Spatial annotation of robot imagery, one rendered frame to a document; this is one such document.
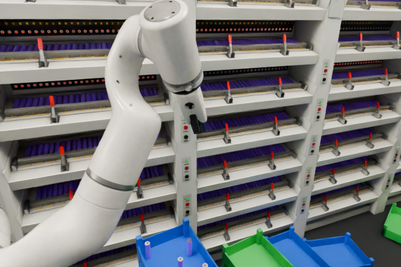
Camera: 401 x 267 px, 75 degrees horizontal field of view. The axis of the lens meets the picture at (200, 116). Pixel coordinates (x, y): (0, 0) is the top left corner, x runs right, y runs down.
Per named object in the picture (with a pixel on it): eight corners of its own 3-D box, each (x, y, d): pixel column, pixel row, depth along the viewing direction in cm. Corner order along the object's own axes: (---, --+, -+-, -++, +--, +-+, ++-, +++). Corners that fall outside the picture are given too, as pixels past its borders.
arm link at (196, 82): (204, 81, 49) (207, 91, 51) (198, 51, 54) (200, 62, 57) (162, 90, 50) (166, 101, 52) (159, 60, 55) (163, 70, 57)
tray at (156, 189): (176, 198, 120) (178, 179, 112) (24, 233, 100) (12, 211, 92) (166, 167, 135) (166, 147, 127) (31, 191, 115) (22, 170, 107)
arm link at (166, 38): (149, 75, 53) (185, 90, 48) (122, 18, 42) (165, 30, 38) (173, 49, 56) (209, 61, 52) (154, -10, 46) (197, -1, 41)
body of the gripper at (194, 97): (204, 90, 50) (212, 123, 59) (197, 56, 57) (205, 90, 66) (167, 99, 51) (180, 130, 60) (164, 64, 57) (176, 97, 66)
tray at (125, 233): (177, 232, 126) (179, 215, 118) (34, 270, 107) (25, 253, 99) (167, 198, 141) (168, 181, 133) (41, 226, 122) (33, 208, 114)
